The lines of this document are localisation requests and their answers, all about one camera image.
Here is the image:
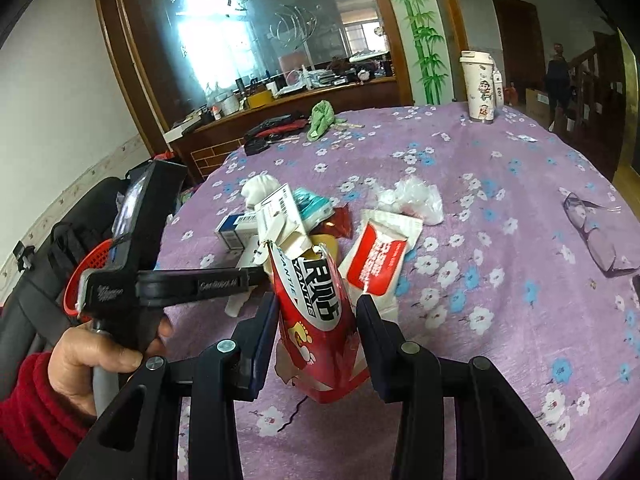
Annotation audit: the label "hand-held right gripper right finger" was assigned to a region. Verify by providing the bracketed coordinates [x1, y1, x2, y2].
[356, 295, 576, 480]

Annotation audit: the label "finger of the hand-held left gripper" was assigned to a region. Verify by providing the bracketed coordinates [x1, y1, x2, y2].
[137, 266, 271, 307]

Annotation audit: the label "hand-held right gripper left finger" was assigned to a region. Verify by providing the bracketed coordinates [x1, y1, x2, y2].
[60, 292, 278, 480]

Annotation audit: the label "red snack packet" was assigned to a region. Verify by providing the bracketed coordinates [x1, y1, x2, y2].
[269, 244, 372, 406]

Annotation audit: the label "red mesh basket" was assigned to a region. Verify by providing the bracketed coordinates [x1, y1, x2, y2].
[62, 239, 114, 319]

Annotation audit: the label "white red wipes packet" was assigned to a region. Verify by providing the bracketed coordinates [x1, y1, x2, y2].
[339, 209, 425, 311]

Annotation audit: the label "white carton box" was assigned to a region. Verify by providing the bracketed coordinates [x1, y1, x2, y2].
[255, 182, 315, 262]

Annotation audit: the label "person's left forearm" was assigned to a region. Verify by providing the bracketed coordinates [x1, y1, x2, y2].
[0, 352, 96, 480]

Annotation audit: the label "person's left hand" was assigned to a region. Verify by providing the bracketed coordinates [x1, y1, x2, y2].
[47, 316, 174, 416]

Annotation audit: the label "blue white medicine box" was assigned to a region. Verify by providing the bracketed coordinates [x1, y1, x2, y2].
[215, 210, 262, 251]

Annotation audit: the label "wooden partition cabinet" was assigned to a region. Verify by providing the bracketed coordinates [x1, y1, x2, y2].
[95, 0, 416, 186]

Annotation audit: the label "crumpled white tissue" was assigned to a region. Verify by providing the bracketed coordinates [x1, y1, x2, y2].
[241, 175, 282, 209]

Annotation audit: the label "black backpack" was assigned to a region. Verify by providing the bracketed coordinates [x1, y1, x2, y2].
[0, 177, 121, 386]

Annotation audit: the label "teal wipes packet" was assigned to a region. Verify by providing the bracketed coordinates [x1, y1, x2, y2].
[292, 187, 334, 224]

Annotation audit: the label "small red wrapper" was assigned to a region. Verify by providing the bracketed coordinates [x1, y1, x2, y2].
[320, 206, 354, 239]

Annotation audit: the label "purple floral tablecloth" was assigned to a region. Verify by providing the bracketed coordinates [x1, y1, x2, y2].
[150, 102, 640, 480]

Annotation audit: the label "black red pouch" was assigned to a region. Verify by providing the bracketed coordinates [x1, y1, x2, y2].
[243, 112, 311, 142]

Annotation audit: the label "crumpled clear plastic wrap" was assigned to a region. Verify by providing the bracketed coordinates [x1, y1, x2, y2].
[375, 177, 446, 226]

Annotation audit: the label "green plastic bag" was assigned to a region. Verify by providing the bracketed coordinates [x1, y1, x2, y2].
[306, 101, 339, 142]

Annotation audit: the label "etched glass panel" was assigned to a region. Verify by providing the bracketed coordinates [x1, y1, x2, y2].
[145, 0, 401, 126]

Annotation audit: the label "clear eyeglasses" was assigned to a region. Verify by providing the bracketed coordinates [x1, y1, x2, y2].
[562, 192, 627, 279]

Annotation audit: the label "white printed tumbler cup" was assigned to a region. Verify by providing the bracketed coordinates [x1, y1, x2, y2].
[459, 50, 497, 125]

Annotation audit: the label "wooden stair railing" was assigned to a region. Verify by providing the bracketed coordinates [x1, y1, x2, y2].
[570, 30, 626, 181]

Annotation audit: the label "brown wooden door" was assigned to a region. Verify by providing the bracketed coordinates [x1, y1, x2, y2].
[492, 0, 546, 96]

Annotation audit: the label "bamboo painted wall panel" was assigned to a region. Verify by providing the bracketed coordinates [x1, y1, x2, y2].
[380, 0, 451, 106]

